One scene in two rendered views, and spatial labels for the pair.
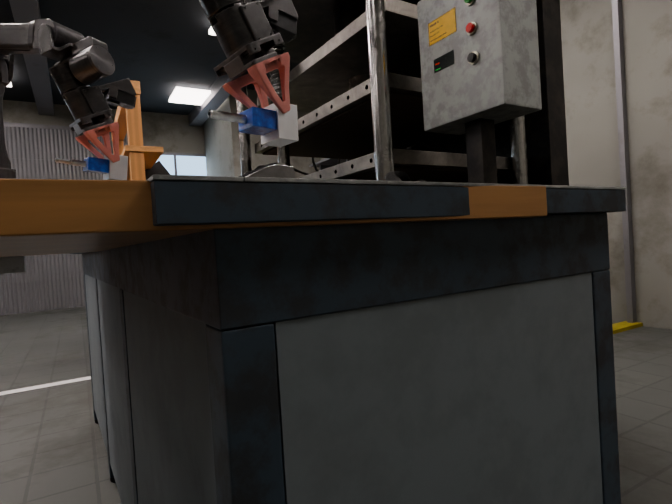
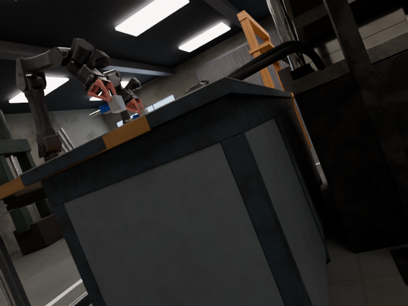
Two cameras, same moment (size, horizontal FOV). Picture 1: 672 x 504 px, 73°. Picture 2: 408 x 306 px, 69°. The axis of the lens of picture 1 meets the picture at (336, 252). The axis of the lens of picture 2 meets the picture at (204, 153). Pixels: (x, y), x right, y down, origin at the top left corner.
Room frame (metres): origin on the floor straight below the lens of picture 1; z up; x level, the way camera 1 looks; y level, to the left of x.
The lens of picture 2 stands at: (0.26, -0.92, 0.68)
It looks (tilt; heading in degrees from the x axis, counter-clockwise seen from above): 2 degrees down; 54
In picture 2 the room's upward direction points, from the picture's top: 22 degrees counter-clockwise
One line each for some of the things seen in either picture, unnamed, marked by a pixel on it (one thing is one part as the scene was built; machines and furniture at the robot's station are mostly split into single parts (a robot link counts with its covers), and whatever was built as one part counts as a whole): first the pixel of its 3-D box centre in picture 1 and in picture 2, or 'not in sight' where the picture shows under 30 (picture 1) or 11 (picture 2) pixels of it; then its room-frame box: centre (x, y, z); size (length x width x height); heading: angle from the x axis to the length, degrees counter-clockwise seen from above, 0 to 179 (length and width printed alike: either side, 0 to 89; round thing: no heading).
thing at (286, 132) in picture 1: (251, 120); (105, 108); (0.66, 0.11, 0.93); 0.13 x 0.05 x 0.05; 131
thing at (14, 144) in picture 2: not in sight; (19, 178); (0.76, 5.56, 1.34); 0.86 x 0.70 x 2.68; 28
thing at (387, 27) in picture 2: not in sight; (350, 48); (2.04, -0.12, 0.87); 0.50 x 0.27 x 0.17; 122
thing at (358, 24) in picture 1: (371, 76); not in sight; (2.15, -0.22, 1.51); 1.10 x 0.70 x 0.05; 32
